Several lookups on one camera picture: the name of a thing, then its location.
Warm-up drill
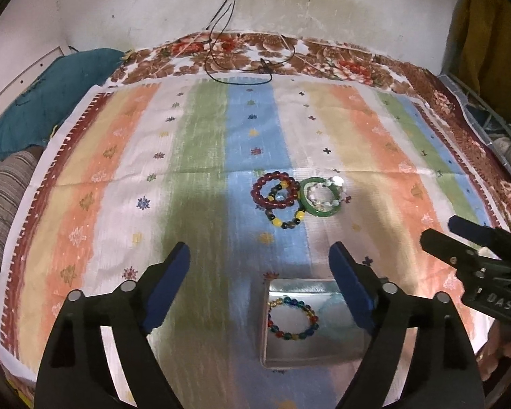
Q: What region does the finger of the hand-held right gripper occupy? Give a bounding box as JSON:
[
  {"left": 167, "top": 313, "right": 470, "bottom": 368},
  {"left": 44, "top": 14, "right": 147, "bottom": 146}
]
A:
[
  {"left": 420, "top": 229, "right": 480, "bottom": 278},
  {"left": 448, "top": 215, "right": 511, "bottom": 261}
]

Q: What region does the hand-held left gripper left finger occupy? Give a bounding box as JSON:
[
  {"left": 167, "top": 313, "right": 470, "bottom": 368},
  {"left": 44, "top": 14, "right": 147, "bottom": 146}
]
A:
[{"left": 34, "top": 241, "right": 191, "bottom": 409}]

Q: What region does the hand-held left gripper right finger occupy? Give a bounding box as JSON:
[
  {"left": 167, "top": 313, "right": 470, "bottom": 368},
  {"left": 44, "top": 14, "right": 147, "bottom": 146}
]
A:
[{"left": 329, "top": 241, "right": 486, "bottom": 409}]

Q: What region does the silver metal tin box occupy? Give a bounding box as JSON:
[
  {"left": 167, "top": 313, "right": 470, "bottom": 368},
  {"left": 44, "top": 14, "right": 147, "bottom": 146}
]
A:
[{"left": 260, "top": 278, "right": 373, "bottom": 369}]

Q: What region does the multicolour bead bracelet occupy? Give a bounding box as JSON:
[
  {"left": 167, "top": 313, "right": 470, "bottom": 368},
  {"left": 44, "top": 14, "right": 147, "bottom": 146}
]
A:
[{"left": 267, "top": 296, "right": 320, "bottom": 342}]

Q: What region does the green bangle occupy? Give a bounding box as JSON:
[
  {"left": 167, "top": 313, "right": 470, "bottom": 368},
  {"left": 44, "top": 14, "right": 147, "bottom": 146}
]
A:
[{"left": 299, "top": 177, "right": 346, "bottom": 218}]

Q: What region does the yellow and dark bead bracelet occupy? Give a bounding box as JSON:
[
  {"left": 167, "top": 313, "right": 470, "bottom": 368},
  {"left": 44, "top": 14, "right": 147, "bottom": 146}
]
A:
[{"left": 262, "top": 181, "right": 308, "bottom": 230}]

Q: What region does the white bead bracelet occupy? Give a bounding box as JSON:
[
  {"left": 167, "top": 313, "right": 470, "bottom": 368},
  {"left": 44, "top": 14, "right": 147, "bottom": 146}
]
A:
[{"left": 305, "top": 177, "right": 352, "bottom": 209}]

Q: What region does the dark red bead bracelet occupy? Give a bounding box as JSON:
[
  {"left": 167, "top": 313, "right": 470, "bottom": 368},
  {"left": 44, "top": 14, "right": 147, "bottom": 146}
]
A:
[{"left": 251, "top": 171, "right": 299, "bottom": 210}]

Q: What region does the person's right hand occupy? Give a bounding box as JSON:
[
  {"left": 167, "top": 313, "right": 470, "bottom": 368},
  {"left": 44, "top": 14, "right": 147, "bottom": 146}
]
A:
[{"left": 479, "top": 319, "right": 511, "bottom": 382}]

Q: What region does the pastel striped cloth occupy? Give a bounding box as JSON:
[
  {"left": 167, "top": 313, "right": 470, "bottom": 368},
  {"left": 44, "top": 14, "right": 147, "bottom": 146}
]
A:
[{"left": 0, "top": 77, "right": 511, "bottom": 409}]

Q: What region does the grey striped pillow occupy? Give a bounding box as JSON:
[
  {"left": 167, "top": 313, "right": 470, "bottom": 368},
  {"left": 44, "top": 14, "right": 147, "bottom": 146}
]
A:
[{"left": 0, "top": 149, "right": 39, "bottom": 282}]

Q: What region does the yellow cloth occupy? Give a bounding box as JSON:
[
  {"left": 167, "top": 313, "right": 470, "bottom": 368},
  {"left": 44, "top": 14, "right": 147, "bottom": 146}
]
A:
[{"left": 455, "top": 0, "right": 511, "bottom": 107}]

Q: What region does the teal pillow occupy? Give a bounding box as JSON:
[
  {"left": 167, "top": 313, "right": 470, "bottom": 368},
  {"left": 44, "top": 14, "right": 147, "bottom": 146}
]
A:
[{"left": 0, "top": 48, "right": 126, "bottom": 160}]

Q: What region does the black cable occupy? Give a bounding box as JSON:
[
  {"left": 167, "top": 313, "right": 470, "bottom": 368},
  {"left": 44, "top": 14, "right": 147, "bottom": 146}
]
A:
[{"left": 204, "top": 0, "right": 296, "bottom": 85}]

